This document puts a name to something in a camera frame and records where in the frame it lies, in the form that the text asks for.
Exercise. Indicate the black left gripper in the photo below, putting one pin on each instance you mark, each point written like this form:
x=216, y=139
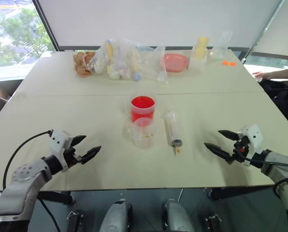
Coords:
x=71, y=155

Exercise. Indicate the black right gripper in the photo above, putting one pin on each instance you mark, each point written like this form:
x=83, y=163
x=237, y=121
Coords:
x=241, y=147

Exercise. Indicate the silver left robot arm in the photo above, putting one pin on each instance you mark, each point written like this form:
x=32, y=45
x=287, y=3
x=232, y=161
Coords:
x=23, y=183

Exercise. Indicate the bystander forearm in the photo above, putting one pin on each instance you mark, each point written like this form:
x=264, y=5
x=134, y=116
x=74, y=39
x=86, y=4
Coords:
x=285, y=73

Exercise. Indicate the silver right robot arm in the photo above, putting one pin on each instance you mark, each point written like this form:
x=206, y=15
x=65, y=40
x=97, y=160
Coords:
x=281, y=169

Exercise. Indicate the large clear plastic syringe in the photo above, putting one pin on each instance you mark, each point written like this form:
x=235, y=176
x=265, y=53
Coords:
x=173, y=128

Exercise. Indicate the small clear plastic cup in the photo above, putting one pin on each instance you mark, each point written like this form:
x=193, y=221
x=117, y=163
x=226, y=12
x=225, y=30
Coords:
x=144, y=137

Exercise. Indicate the cup of red liquid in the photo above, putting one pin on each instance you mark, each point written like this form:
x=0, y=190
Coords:
x=142, y=106

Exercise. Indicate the clear tilted plastic cup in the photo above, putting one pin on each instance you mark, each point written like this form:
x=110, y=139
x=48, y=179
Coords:
x=220, y=48

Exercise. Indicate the bystander bare hand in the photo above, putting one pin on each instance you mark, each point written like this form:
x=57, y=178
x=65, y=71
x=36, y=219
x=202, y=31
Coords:
x=262, y=75

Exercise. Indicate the grey rounded robot leg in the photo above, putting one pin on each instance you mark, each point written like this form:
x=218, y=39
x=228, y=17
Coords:
x=177, y=217
x=116, y=217

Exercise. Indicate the small orange cap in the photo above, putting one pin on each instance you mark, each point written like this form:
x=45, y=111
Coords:
x=225, y=63
x=232, y=64

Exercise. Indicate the clear plastic container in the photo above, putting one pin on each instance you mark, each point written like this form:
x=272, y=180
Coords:
x=196, y=64

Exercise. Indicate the blue tipped bottle in bag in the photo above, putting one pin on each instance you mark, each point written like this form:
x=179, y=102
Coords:
x=137, y=76

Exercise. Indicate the large clear bag of items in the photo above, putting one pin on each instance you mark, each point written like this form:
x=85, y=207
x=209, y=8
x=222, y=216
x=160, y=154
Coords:
x=119, y=60

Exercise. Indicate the pink plastic plate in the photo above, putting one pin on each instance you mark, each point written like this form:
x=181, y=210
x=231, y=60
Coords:
x=175, y=62

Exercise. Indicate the small clear plastic bag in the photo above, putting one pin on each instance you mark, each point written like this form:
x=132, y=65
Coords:
x=158, y=65

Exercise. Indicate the white roller blind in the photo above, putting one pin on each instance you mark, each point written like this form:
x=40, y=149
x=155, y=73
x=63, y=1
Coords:
x=158, y=21

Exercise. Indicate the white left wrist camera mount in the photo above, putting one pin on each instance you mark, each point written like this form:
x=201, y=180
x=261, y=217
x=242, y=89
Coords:
x=58, y=140

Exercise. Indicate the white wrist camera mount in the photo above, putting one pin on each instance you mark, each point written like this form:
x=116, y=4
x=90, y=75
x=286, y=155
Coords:
x=254, y=136
x=58, y=140

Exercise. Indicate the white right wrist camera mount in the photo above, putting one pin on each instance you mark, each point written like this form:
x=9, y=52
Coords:
x=254, y=136

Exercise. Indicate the black table frame bar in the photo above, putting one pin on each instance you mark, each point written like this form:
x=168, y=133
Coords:
x=238, y=192
x=57, y=197

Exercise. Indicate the black metal latch bracket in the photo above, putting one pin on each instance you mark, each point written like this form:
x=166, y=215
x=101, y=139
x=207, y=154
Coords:
x=212, y=222
x=75, y=221

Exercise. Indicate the grey window frame post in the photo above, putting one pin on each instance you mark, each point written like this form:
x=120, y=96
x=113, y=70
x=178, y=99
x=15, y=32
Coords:
x=263, y=31

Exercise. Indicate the black window frame post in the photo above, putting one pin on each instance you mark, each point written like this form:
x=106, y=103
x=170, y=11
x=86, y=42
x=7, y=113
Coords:
x=46, y=24

